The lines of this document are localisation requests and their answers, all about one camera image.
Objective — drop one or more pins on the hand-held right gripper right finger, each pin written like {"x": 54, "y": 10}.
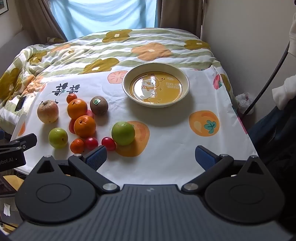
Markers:
{"x": 204, "y": 157}

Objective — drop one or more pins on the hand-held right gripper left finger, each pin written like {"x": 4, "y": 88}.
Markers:
{"x": 98, "y": 155}

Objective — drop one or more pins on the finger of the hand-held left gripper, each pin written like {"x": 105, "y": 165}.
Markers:
{"x": 24, "y": 141}

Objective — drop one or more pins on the red cherry tomato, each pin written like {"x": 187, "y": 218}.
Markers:
{"x": 91, "y": 143}
{"x": 108, "y": 143}

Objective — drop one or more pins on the small mandarin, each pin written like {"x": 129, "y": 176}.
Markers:
{"x": 71, "y": 97}
{"x": 77, "y": 146}

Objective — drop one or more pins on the large orange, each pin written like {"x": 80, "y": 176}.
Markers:
{"x": 84, "y": 126}
{"x": 77, "y": 108}

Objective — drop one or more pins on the large green apple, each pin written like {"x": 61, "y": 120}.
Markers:
{"x": 123, "y": 133}

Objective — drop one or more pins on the small green apple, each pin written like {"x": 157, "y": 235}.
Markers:
{"x": 58, "y": 138}

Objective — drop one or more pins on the pale red apple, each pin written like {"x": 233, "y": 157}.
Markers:
{"x": 47, "y": 111}

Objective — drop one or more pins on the brown kiwi with sticker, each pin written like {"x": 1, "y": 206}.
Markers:
{"x": 99, "y": 106}

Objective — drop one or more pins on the cream and yellow duck plate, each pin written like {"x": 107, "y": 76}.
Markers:
{"x": 157, "y": 90}

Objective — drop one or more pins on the yellow board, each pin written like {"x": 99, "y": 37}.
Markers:
{"x": 12, "y": 183}

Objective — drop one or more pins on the white persimmon print tablecloth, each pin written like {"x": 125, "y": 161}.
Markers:
{"x": 173, "y": 139}

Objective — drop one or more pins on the black smartphone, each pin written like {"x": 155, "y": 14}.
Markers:
{"x": 20, "y": 103}

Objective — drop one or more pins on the white paper scrap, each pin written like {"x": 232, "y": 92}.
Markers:
{"x": 7, "y": 209}

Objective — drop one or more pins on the white plastic bag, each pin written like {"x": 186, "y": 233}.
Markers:
{"x": 244, "y": 100}

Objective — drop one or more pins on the person's dark jeans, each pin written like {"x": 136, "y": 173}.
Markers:
{"x": 272, "y": 132}

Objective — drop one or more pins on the black bent tube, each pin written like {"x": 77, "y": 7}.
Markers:
{"x": 266, "y": 86}

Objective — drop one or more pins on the grey headboard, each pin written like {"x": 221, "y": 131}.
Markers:
{"x": 11, "y": 41}

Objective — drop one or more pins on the person's white sweater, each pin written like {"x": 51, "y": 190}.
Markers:
{"x": 286, "y": 92}

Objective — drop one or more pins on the floral striped blanket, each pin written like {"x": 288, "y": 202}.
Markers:
{"x": 138, "y": 41}

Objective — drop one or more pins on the brown curtain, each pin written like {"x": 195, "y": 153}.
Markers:
{"x": 34, "y": 18}
{"x": 182, "y": 14}

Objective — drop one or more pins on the light blue window cloth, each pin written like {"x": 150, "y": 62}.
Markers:
{"x": 104, "y": 16}

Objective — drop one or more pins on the framed wall poster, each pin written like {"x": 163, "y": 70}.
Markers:
{"x": 3, "y": 7}

